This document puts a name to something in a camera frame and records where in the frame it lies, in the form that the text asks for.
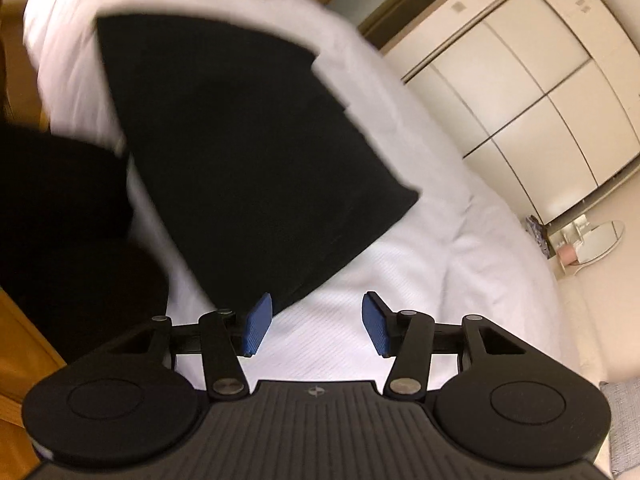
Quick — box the cream wardrobe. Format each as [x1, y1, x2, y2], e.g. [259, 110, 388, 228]
[380, 0, 640, 227]

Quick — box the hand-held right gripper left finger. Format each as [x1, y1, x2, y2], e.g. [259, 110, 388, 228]
[107, 292, 274, 402]

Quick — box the patterned bag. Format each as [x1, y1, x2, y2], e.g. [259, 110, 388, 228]
[524, 214, 552, 259]

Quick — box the black garment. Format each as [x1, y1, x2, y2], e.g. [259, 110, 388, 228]
[95, 12, 421, 315]

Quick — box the grey cloth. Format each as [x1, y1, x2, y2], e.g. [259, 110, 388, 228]
[599, 379, 640, 477]

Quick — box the wooden bed frame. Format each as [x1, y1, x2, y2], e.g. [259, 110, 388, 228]
[0, 284, 69, 480]

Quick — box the white bed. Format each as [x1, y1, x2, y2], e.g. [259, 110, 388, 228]
[22, 0, 567, 397]

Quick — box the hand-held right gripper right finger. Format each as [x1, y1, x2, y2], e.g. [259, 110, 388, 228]
[361, 290, 531, 402]

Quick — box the dark cloth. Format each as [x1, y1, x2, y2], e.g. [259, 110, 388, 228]
[0, 122, 172, 363]

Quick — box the round mirror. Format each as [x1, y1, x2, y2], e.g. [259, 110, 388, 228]
[562, 219, 626, 277]

